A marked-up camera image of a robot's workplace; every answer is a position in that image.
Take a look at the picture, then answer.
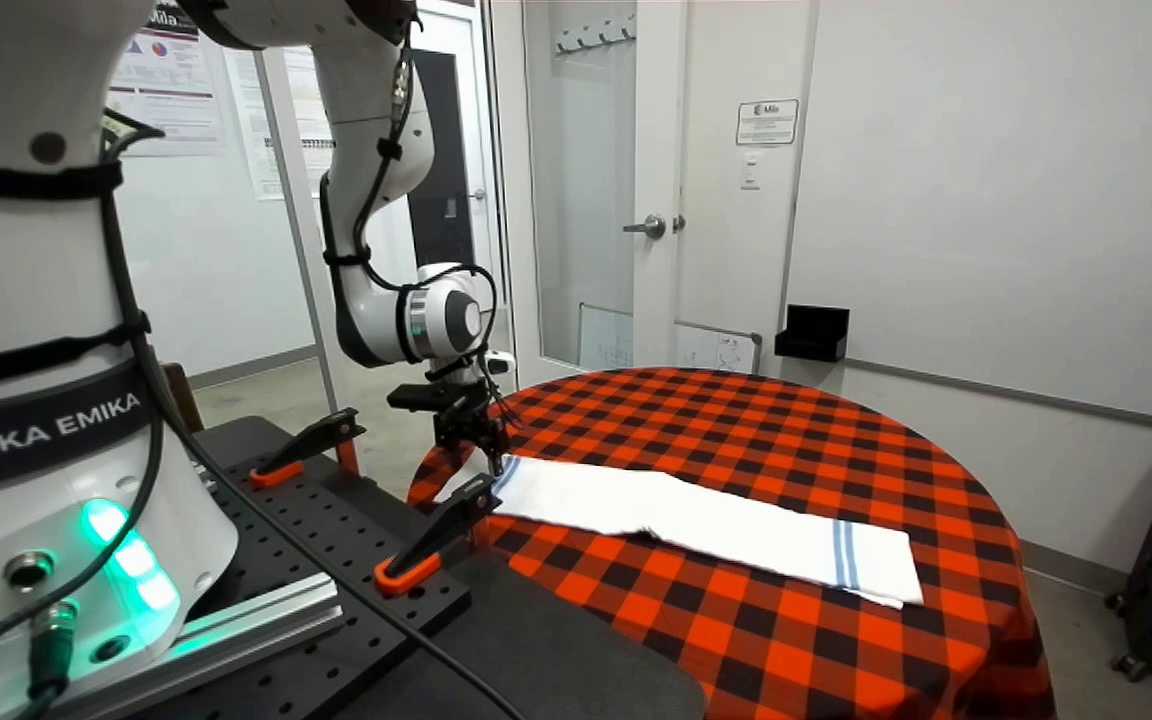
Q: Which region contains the small leaning whiteboard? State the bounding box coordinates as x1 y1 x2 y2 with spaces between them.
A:
669 318 768 381

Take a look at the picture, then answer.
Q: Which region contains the white towel with blue stripes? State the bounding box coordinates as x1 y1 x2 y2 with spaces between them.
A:
434 450 930 613

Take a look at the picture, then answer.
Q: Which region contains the black perforated mounting board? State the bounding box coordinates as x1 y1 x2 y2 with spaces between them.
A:
121 414 714 720

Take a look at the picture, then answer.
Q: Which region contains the large wall whiteboard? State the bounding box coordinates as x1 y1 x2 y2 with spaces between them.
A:
781 0 1152 429

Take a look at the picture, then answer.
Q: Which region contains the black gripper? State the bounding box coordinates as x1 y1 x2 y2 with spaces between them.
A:
427 370 518 477

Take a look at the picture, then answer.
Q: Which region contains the orange black bar clamp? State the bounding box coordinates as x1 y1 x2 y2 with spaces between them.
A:
245 406 373 498
368 469 509 599

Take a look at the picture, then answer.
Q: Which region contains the white wall sign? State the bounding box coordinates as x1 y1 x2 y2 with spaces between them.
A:
732 96 803 154

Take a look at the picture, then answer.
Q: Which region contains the paper notice on window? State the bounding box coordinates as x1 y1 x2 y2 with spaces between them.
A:
105 27 228 167

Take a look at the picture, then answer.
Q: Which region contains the black wall tray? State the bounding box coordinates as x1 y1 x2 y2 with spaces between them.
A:
773 299 857 365

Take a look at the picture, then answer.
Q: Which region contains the silver door handle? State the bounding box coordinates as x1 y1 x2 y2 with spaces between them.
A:
620 207 693 245

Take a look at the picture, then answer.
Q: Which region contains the white door with glass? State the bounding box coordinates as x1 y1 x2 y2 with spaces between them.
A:
513 0 695 383

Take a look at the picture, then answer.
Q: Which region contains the wall coat hook rack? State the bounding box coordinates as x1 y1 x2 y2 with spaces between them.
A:
553 18 642 62

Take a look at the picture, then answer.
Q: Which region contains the orange black plaid tablecloth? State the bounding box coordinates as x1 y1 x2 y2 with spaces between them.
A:
405 365 1060 720

